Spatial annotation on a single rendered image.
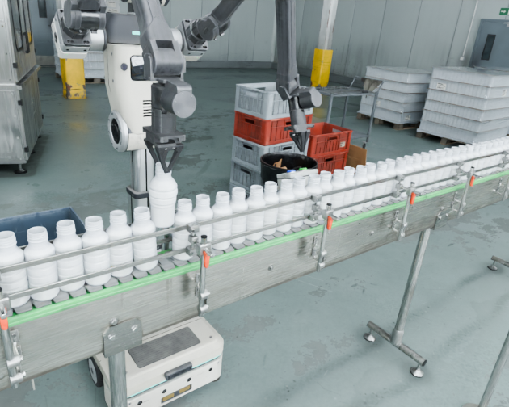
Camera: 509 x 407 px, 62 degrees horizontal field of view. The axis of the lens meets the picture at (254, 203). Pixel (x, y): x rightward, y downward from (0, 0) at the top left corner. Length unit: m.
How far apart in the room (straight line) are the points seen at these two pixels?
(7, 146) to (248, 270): 3.75
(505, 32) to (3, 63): 10.05
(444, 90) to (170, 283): 6.88
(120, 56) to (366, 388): 1.85
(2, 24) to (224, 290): 3.70
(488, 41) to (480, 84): 4.42
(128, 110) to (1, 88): 3.06
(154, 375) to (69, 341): 0.85
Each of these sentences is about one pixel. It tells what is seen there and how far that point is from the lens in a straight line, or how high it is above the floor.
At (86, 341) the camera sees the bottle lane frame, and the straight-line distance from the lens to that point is 1.14.
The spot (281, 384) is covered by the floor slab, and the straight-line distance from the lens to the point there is 2.25.
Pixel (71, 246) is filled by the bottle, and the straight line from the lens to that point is 1.02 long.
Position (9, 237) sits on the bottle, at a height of 1.16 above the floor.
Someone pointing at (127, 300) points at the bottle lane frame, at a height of 0.95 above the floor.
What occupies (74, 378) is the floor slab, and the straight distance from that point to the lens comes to 2.32.
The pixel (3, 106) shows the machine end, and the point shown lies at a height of 0.69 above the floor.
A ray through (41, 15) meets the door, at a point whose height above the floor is 1.26.
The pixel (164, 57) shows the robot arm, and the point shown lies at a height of 1.52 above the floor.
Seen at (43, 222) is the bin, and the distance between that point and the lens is 1.64.
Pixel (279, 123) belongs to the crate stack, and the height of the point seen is 0.84.
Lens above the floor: 1.61
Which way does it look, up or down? 23 degrees down
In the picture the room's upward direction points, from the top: 5 degrees clockwise
